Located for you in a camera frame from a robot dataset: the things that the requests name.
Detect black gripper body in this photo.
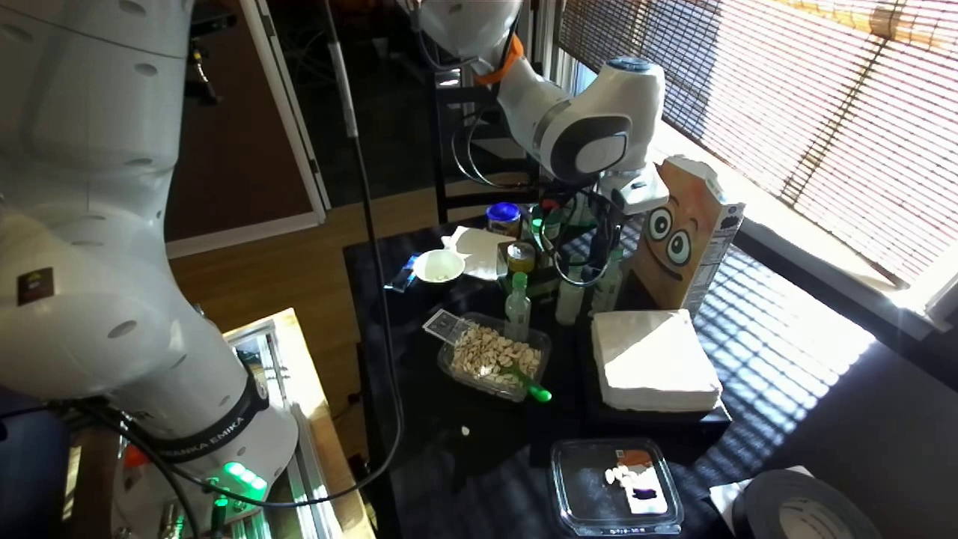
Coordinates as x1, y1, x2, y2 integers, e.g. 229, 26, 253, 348
543, 183, 629, 268

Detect black chair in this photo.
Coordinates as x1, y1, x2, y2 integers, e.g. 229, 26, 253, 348
431, 71, 551, 229

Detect blue snack packet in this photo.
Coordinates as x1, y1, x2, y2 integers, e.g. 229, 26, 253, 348
382, 255, 423, 298

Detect white paper towel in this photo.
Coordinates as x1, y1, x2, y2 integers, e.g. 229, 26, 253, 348
441, 220, 516, 285

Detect dark bottle with green cap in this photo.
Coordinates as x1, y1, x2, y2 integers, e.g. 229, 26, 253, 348
525, 204, 551, 252

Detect white napkin stack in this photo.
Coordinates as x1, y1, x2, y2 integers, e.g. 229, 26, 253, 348
588, 304, 724, 413

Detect brown paper bag with face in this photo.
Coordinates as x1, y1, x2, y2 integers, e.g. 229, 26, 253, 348
629, 151, 745, 312

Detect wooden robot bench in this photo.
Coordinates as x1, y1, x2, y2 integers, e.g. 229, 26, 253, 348
223, 304, 379, 539

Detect clear plastic tray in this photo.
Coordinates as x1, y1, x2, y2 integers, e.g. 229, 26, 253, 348
549, 433, 688, 539

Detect clear container with white pieces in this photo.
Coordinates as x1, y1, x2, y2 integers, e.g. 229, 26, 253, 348
434, 312, 555, 404

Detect black box under napkins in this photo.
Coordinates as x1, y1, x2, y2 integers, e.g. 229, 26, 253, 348
581, 392, 735, 463

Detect grey duct tape roll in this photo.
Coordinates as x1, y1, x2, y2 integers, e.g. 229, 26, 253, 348
730, 463, 885, 539

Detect white window sill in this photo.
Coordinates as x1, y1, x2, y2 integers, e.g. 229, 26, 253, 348
639, 115, 958, 331

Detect window blinds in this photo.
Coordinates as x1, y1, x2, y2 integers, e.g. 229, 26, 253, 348
555, 0, 958, 286

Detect white bowl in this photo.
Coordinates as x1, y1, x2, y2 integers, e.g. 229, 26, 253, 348
412, 244, 471, 286

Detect white orange pieces in tray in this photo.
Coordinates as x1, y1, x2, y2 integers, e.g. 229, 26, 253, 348
603, 446, 675, 517

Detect green plastic spoon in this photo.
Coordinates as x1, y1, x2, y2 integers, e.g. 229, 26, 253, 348
497, 358, 557, 406

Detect aluminium mounting rails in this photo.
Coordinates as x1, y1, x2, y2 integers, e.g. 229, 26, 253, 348
229, 327, 340, 539

